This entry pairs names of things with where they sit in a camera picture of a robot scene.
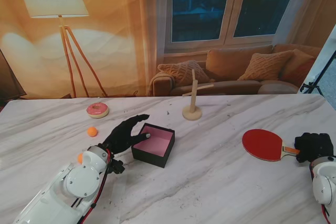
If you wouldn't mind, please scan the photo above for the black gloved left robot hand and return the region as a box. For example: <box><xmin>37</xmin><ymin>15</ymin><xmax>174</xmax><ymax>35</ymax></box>
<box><xmin>101</xmin><ymin>113</ymin><xmax>152</xmax><ymax>155</ymax></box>

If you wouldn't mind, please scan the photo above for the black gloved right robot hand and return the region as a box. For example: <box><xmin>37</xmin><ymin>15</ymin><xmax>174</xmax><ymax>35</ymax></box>
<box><xmin>293</xmin><ymin>132</ymin><xmax>334</xmax><ymax>164</ymax></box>

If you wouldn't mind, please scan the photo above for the red black ping pong bat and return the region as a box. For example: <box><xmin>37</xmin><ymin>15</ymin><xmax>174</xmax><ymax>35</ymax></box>
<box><xmin>241</xmin><ymin>129</ymin><xmax>300</xmax><ymax>162</ymax></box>

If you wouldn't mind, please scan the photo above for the black box with pink inside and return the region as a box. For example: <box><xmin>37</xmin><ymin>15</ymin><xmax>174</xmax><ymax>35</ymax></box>
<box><xmin>131</xmin><ymin>123</ymin><xmax>176</xmax><ymax>169</ymax></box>

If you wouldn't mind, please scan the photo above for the pink frosted toy donut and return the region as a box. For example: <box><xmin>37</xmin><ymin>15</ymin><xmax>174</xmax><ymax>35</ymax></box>
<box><xmin>86</xmin><ymin>102</ymin><xmax>110</xmax><ymax>119</ymax></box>

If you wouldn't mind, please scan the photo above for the black tripod stand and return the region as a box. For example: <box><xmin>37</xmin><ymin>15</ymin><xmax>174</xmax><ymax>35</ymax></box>
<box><xmin>300</xmin><ymin>48</ymin><xmax>336</xmax><ymax>96</ymax></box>

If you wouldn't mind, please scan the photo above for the wooden peg stand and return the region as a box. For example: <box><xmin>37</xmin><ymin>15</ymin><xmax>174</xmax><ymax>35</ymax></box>
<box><xmin>182</xmin><ymin>68</ymin><xmax>215</xmax><ymax>121</ymax></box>

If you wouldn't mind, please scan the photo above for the printed living room backdrop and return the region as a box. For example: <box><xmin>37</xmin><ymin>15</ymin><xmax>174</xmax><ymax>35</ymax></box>
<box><xmin>0</xmin><ymin>0</ymin><xmax>336</xmax><ymax>101</ymax></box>

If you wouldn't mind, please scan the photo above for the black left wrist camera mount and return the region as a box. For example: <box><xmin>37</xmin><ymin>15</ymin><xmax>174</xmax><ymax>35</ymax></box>
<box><xmin>107</xmin><ymin>158</ymin><xmax>125</xmax><ymax>175</ymax></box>

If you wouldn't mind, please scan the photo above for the red left arm cable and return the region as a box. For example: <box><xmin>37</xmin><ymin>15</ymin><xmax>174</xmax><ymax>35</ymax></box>
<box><xmin>78</xmin><ymin>148</ymin><xmax>112</xmax><ymax>224</ymax></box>

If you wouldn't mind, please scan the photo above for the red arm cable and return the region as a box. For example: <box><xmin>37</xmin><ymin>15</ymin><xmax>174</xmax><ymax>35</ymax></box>
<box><xmin>309</xmin><ymin>162</ymin><xmax>331</xmax><ymax>224</ymax></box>
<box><xmin>78</xmin><ymin>148</ymin><xmax>112</xmax><ymax>224</ymax></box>

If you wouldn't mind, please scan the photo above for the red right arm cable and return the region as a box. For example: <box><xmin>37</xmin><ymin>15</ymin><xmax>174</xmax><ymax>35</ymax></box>
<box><xmin>309</xmin><ymin>162</ymin><xmax>331</xmax><ymax>224</ymax></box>

